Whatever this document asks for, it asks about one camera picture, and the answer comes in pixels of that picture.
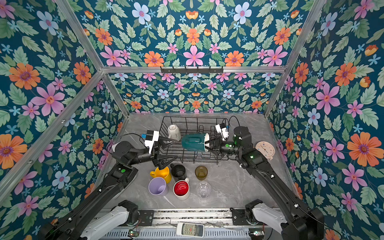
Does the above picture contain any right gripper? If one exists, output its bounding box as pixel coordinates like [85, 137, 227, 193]
[201, 137, 244, 158]

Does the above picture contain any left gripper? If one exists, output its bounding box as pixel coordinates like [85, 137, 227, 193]
[127, 135, 178, 172]

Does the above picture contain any green mug cream inside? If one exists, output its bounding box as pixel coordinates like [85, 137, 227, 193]
[182, 133, 210, 152]

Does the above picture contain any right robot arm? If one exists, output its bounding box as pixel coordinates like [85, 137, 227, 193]
[205, 124, 325, 240]

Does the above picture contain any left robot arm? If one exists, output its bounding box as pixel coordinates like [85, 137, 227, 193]
[38, 137, 177, 240]

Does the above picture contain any yellow mug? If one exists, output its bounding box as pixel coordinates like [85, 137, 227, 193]
[150, 167, 172, 184]

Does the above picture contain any black mug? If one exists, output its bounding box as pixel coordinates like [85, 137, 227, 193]
[170, 164, 187, 182]

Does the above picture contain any amber glass cup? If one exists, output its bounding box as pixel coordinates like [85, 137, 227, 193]
[195, 166, 208, 181]

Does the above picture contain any lilac cup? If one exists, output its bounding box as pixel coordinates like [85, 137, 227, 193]
[148, 177, 169, 196]

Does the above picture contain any red inside white mug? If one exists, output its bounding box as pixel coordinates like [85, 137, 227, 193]
[173, 178, 191, 201]

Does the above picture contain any clear glass cup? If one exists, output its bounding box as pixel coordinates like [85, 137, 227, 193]
[197, 181, 212, 199]

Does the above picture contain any white rectangular box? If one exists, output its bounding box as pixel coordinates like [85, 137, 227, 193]
[111, 143, 120, 152]

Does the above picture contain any white remote control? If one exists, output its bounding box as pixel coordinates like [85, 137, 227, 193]
[176, 222, 205, 238]

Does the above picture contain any black wire dish rack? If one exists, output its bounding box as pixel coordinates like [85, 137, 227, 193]
[158, 116, 229, 164]

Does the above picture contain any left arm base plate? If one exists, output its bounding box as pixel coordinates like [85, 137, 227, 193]
[137, 210, 155, 227]

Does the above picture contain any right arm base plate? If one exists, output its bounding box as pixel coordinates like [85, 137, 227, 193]
[230, 208, 251, 226]

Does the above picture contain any black hook rail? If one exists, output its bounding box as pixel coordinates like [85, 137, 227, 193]
[160, 67, 224, 74]

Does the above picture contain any aluminium frame post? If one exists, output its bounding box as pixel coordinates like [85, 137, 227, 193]
[56, 1, 129, 118]

